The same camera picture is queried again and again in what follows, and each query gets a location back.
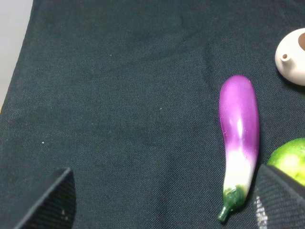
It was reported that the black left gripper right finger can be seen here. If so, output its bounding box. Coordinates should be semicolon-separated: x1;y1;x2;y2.
254;165;305;229

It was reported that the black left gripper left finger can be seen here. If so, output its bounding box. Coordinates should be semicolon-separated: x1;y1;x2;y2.
13;167;77;229

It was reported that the green toy lime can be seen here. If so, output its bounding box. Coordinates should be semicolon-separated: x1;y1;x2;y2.
267;138;305;186

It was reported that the purple toy eggplant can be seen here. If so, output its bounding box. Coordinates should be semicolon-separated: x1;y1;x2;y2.
218;75;260;223

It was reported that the cream ceramic teapot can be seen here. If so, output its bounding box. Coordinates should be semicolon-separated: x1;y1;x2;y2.
274;28;305;86

